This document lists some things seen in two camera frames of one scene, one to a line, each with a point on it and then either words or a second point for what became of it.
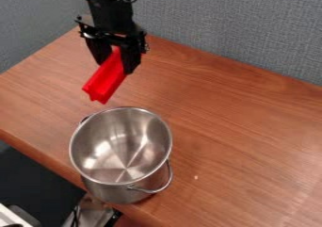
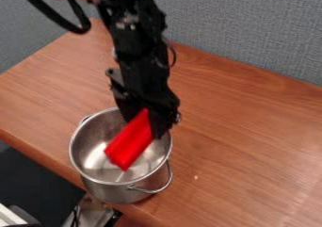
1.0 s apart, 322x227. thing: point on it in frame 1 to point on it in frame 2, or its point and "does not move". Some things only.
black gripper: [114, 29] to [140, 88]
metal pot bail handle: [131, 186] does not move
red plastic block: [103, 84] to [132, 141]
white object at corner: [9, 218] does not move
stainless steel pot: [119, 150] does not move
